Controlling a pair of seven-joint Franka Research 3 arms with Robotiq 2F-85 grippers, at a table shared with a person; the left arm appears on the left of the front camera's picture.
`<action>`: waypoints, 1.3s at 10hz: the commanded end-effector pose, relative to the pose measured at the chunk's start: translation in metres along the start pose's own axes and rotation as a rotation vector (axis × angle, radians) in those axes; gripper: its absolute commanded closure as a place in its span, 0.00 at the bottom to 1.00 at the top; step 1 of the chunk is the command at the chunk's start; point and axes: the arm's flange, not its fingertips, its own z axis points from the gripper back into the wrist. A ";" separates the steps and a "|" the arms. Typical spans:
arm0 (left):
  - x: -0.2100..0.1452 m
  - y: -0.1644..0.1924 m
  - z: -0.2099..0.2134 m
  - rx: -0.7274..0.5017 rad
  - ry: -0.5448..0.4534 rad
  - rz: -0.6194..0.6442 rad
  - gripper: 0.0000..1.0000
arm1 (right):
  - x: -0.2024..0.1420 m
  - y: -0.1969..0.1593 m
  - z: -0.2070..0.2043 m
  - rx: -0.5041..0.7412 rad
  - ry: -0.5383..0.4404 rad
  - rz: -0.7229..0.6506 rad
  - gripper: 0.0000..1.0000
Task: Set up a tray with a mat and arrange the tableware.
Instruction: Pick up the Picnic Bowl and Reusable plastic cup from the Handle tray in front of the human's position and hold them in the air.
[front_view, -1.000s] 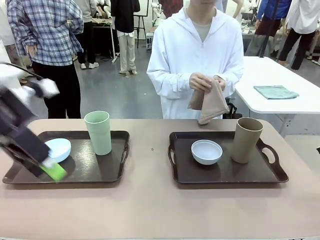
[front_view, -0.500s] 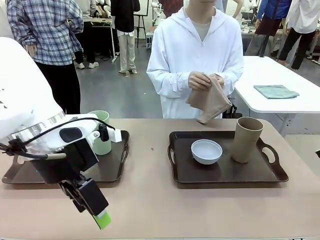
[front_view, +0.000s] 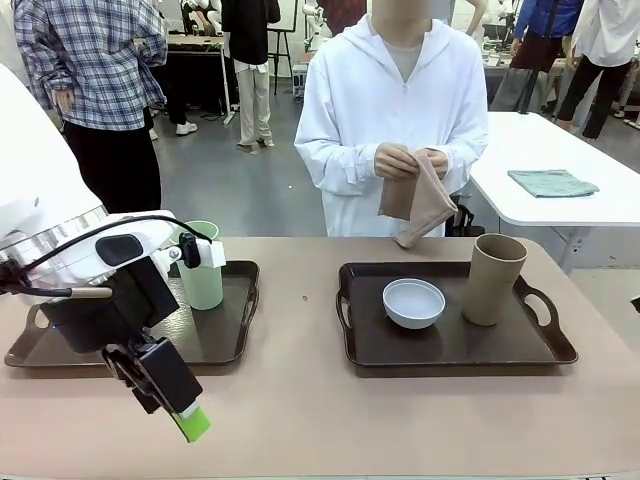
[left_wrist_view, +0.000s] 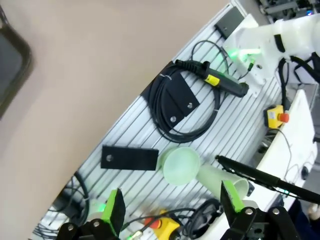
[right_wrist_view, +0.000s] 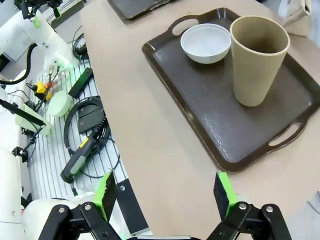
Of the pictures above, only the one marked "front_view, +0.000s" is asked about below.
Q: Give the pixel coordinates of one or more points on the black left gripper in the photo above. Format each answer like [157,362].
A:
[115,305]

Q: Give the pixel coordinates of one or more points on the grey white bowl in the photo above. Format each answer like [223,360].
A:
[414,310]

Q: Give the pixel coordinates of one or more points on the beige cloth mat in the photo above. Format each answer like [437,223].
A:
[425,200]

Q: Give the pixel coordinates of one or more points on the tall brown cup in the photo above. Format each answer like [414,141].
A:
[490,290]

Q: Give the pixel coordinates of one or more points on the teal cloth mat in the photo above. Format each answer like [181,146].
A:
[552,183]

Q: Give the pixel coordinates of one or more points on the person's right forearm white sleeve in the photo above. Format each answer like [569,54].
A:
[335,160]

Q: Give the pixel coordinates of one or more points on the person's left forearm white sleeve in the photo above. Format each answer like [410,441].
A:
[465,165]

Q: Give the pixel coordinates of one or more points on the dark brown serving tray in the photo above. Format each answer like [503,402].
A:
[215,320]
[450,345]

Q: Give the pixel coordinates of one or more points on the person's right hand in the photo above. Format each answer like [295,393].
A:
[392,161]

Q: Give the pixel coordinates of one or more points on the person's left hand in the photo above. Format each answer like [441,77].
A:
[439,160]

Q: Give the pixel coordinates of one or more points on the tall green cup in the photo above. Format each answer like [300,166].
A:
[207,287]

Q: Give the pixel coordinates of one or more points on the bystander in plaid shirt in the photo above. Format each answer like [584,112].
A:
[95,75]

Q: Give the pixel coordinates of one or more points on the bystander black top beige trousers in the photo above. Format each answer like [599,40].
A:
[252,60]

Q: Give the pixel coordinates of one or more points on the background work table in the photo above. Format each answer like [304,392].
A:
[200,45]

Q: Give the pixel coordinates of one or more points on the person body white hoodie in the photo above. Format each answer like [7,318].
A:
[360,100]

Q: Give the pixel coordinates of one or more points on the black step stool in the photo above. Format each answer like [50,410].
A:
[460,222]

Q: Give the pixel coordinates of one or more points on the white side table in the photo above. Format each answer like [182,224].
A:
[550,215]

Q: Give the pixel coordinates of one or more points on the bystander in blue jacket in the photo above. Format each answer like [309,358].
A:
[540,25]

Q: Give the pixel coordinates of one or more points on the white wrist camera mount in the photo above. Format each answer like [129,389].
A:
[212,255]

